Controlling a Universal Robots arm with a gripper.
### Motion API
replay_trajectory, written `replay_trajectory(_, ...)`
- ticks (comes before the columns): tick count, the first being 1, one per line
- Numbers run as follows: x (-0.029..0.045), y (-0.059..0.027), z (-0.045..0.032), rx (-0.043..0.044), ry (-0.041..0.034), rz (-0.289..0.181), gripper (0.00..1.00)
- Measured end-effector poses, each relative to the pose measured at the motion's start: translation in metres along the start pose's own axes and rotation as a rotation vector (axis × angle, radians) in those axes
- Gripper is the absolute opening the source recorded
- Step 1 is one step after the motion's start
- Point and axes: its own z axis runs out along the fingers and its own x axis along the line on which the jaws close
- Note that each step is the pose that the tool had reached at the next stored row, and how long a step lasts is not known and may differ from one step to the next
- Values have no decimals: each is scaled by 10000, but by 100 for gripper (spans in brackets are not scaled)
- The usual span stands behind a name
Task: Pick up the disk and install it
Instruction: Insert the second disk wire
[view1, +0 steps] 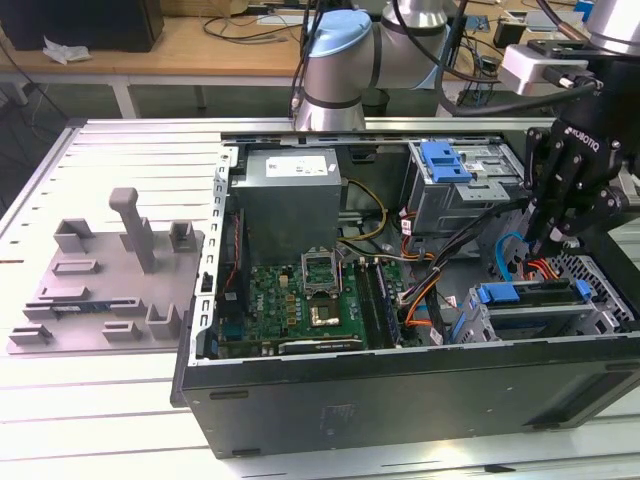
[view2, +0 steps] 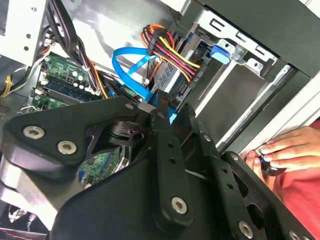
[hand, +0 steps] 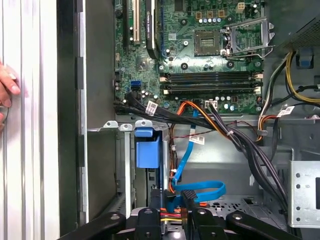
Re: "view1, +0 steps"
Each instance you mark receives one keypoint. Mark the black RAM slot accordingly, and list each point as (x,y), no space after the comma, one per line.
(368,302)

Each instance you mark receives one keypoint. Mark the black waste bin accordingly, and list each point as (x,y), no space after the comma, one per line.
(375,99)

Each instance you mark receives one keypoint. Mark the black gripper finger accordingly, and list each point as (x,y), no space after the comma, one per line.
(545,170)
(595,205)

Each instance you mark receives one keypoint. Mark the black graphics card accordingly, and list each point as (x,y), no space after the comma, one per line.
(320,346)

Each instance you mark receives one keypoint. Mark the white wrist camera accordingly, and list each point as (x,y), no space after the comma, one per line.
(525,70)

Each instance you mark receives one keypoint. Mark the blue plastic drive carrier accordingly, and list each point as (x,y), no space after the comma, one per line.
(445,162)

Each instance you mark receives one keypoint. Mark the gray power supply unit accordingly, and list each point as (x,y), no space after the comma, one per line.
(285,210)

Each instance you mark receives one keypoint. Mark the black box on desk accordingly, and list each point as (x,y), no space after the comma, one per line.
(75,25)

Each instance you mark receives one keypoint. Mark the brown cardboard piece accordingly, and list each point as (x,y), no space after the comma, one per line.
(210,7)

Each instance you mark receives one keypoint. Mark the black PC case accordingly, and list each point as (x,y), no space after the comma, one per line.
(400,405)

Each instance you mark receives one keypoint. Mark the RAM stick on rack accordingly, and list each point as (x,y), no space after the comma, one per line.
(75,307)

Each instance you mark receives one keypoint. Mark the silver drive cage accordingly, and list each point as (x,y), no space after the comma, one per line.
(450,210)

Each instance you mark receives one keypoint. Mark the silver disk bay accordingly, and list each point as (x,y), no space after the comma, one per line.
(530,320)

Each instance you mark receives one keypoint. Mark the green motherboard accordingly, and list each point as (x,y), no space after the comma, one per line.
(272,305)

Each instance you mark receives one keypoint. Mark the small black adapter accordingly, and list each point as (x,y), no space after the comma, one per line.
(488,63)

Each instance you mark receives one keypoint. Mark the wooden desk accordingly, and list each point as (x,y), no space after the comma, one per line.
(150,60)

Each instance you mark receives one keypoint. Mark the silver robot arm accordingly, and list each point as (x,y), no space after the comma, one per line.
(340,65)

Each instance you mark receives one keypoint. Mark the RAM stick in slot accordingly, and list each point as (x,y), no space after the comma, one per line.
(390,307)

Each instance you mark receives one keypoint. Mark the crumpled white paper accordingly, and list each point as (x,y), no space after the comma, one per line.
(65,50)

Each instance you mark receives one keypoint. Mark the CPU socket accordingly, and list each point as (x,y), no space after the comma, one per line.
(326,317)

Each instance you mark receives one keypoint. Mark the gray parts rack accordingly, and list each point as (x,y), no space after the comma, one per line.
(100,280)

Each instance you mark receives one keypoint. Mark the hard disk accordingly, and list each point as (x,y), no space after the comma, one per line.
(497,293)

